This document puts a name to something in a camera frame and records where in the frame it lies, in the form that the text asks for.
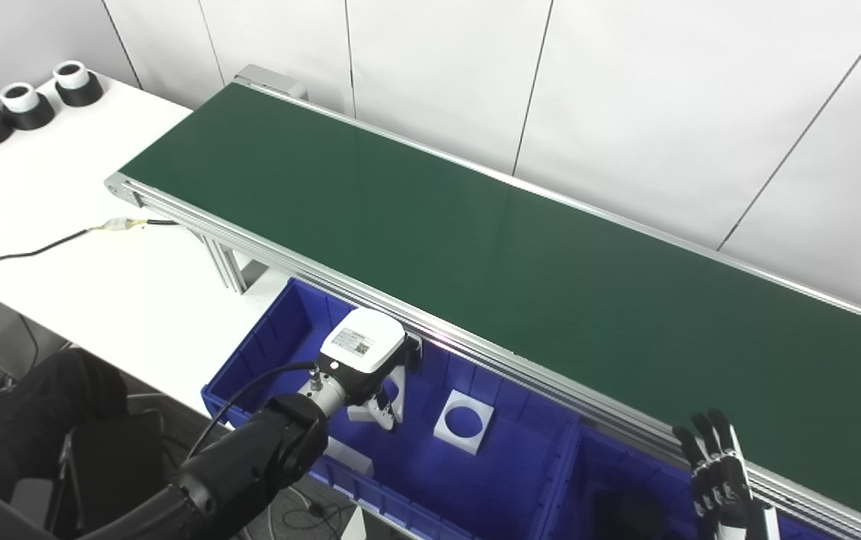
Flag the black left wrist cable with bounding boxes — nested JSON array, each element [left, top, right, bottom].
[[187, 361, 319, 462]]

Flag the blue plastic bin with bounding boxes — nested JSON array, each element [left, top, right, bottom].
[[200, 277, 581, 540], [543, 424, 851, 540]]

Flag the black round part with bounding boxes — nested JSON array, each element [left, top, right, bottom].
[[595, 487, 671, 540]]

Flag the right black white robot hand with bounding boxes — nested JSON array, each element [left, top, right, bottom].
[[672, 409, 780, 540]]

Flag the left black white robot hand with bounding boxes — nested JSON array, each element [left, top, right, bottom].
[[316, 307, 424, 431]]

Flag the person leg black trousers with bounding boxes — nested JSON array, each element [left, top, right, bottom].
[[0, 349, 131, 503]]

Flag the black floor cable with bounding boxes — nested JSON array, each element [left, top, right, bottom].
[[269, 487, 345, 540]]

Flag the aluminium conveyor leg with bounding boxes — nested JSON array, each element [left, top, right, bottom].
[[190, 225, 274, 295]]

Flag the black cable yellow connector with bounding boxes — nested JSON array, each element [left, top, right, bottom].
[[0, 217, 180, 286]]

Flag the black chair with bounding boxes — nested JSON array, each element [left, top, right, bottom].
[[7, 409, 169, 537]]

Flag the green conveyor belt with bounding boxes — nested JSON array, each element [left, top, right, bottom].
[[104, 64, 861, 540], [120, 81, 861, 532]]

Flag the grey conveyor end box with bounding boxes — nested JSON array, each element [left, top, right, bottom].
[[234, 64, 310, 100]]

